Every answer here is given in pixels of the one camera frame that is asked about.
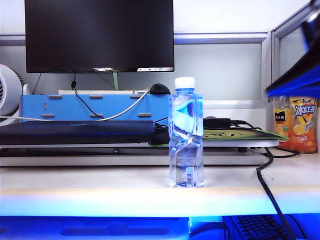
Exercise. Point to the clear mineral water bottle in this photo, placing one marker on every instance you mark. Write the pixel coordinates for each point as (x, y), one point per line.
(186, 150)

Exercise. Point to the small orange juice bottle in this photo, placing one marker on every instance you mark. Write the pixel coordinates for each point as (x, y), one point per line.
(281, 125)

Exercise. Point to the yellow iced tea bottle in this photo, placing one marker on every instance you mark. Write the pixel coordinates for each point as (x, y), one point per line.
(303, 125)

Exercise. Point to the black computer mouse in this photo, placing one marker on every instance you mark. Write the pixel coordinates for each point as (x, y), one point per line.
(160, 89)

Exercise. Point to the black power adapter brick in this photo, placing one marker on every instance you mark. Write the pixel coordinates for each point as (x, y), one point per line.
(217, 122)

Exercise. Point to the pale green monitor stand pole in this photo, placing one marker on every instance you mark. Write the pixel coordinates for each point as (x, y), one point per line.
(115, 82)

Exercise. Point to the black green-edged mouse pad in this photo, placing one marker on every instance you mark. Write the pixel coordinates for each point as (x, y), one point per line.
(237, 135)

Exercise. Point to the dark blue flat pad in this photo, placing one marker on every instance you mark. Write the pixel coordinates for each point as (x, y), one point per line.
(75, 132)

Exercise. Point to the white desk riser stand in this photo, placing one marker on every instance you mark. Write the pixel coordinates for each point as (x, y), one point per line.
(250, 143)

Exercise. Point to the blue desk organizer box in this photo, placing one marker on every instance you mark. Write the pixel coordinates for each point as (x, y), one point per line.
(67, 107)

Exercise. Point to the black computer monitor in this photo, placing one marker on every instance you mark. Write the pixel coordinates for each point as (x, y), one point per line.
(100, 35)

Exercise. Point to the black keyboard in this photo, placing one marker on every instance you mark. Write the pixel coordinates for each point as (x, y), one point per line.
(255, 227)

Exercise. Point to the white desk fan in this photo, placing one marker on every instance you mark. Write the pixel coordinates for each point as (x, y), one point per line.
(10, 95)

